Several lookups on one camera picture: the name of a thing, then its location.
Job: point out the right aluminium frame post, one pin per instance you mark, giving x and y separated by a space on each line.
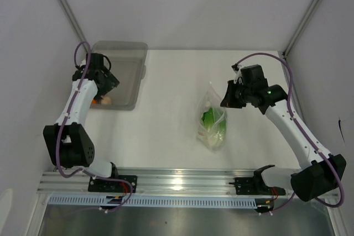
300 28

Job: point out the clear zip top bag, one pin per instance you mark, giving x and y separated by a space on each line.
209 99

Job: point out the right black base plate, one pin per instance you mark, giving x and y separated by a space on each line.
255 186

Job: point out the green plastic lettuce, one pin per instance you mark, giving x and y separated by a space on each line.
212 128

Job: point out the white slotted cable duct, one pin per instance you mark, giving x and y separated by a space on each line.
155 201

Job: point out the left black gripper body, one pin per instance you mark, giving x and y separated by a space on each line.
103 72

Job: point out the small garlic bulb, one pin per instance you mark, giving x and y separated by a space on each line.
106 100

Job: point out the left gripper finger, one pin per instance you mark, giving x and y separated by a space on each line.
103 89
111 81

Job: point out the aluminium mounting rail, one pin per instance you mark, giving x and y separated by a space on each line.
152 182

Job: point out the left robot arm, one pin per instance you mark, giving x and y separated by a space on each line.
67 142

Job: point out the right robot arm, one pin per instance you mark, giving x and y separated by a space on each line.
320 171

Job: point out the clear plastic container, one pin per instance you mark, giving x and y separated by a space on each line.
128 66

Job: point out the left aluminium frame post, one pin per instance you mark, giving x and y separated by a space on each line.
71 18

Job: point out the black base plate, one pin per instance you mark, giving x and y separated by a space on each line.
255 186
104 186

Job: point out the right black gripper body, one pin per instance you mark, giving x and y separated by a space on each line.
246 90

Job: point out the aluminium frame post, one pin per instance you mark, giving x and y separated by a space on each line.
300 28
71 18

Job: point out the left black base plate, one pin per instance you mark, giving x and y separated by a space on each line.
104 186

